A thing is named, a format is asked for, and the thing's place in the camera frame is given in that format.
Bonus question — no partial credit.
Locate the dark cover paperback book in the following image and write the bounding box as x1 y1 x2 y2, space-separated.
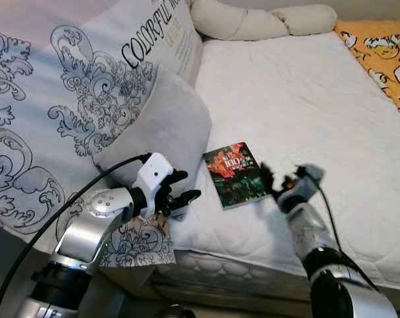
203 141 271 211

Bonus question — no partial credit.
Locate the white quilted mattress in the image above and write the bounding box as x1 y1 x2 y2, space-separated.
157 31 400 293

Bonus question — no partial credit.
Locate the grey bed base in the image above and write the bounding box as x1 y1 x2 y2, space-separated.
101 248 400 316

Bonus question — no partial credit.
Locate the black robot foot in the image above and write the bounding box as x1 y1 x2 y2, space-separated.
154 305 195 318

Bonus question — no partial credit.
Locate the large white patterned cushion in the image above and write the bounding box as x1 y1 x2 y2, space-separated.
0 0 205 270

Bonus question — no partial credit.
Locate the cream bolster pillow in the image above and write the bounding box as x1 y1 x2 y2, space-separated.
190 0 338 42

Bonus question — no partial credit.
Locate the yellow cartoon print blanket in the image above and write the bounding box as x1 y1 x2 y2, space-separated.
334 20 400 125

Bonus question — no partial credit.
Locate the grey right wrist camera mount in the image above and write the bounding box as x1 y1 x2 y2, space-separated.
293 164 325 199

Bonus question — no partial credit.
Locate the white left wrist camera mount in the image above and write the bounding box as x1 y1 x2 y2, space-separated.
132 152 175 217

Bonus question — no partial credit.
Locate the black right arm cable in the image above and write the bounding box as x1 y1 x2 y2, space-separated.
316 182 381 293

